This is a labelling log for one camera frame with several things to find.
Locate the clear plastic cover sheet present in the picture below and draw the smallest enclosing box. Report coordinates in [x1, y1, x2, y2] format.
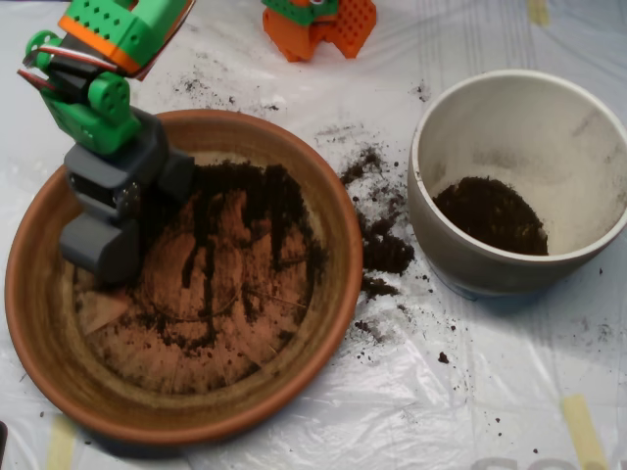
[0, 0, 627, 470]

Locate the dark soil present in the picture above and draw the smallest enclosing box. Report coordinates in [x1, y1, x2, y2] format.
[431, 175, 550, 257]
[97, 161, 329, 352]

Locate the beige masking tape strip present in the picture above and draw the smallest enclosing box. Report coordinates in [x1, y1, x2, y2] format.
[93, 2, 117, 31]
[527, 0, 550, 26]
[62, 2, 87, 28]
[560, 395, 609, 470]
[44, 415, 78, 470]

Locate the red and white servo cable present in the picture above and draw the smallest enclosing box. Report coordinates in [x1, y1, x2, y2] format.
[17, 0, 197, 92]

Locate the terracotta clay bowl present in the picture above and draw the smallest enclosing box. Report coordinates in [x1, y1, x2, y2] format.
[4, 108, 364, 447]

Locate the white ceramic pot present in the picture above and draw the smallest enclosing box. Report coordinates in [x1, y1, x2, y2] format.
[407, 69, 627, 300]

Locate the spilled dark soil patch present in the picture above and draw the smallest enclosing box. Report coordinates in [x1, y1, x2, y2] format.
[337, 141, 417, 300]

